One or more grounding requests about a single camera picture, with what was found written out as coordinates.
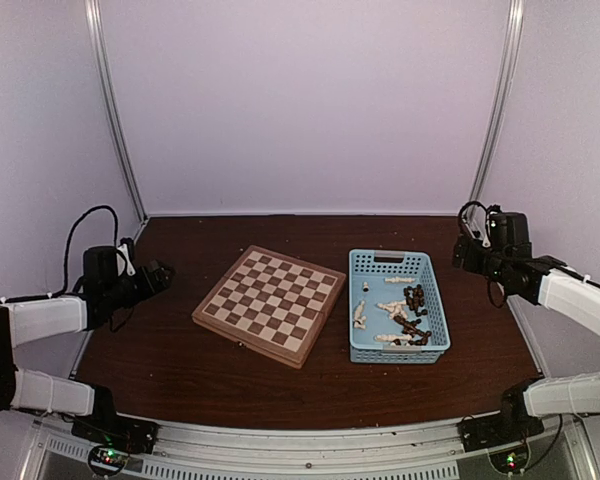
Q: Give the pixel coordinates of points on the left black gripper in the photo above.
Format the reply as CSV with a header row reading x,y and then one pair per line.
x,y
148,288

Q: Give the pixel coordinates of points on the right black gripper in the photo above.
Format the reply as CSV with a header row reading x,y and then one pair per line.
x,y
470,264

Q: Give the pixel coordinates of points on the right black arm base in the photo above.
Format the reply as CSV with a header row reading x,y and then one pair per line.
x,y
500,430

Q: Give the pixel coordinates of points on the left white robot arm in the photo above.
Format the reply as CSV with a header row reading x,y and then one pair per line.
x,y
29,319

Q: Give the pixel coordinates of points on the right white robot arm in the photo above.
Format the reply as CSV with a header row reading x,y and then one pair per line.
x,y
557,307

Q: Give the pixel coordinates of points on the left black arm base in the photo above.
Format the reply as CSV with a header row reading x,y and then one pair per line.
x,y
107,427

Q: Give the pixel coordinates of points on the dark chess pieces pile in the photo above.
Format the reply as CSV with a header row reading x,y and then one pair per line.
x,y
414,298

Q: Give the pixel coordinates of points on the white king chess piece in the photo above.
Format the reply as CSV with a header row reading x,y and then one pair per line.
x,y
399,280

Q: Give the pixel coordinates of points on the white chess pieces pile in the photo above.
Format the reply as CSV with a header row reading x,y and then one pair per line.
x,y
396,313

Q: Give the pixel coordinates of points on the white bishop chess piece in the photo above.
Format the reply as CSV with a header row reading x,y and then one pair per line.
x,y
359,319

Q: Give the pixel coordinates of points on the wooden folding chess board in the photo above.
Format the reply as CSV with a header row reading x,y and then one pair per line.
x,y
274,304

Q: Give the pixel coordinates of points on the light blue plastic basket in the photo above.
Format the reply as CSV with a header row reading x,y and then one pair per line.
x,y
367,270

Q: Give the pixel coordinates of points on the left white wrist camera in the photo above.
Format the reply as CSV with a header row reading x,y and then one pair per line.
x,y
124,262

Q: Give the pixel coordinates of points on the right aluminium frame post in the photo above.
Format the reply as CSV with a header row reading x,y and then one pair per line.
x,y
507,69

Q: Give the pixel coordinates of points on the aluminium frame post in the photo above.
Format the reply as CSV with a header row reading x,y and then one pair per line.
x,y
96,32
507,69

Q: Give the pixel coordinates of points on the front aluminium rail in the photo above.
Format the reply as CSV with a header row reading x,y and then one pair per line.
x,y
432,450

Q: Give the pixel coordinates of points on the left aluminium frame post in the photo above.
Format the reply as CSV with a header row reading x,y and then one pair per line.
x,y
96,32

